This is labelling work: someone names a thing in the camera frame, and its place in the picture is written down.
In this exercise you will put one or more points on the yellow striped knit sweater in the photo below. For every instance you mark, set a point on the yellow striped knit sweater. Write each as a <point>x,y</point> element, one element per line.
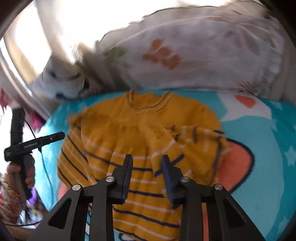
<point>147,127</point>

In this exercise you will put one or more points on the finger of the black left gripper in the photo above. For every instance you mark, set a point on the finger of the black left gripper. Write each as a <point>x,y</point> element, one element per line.
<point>46,140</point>

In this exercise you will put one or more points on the small white printed cushion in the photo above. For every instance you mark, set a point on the small white printed cushion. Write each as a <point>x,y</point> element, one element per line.
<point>60,80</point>

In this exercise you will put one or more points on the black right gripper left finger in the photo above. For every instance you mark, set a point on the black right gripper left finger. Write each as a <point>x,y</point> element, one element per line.
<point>67,219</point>

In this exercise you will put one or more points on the large floral white pillow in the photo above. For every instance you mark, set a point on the large floral white pillow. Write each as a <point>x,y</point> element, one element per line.
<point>236,47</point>

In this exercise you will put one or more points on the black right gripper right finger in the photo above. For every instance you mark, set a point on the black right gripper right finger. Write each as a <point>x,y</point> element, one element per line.
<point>213,207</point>

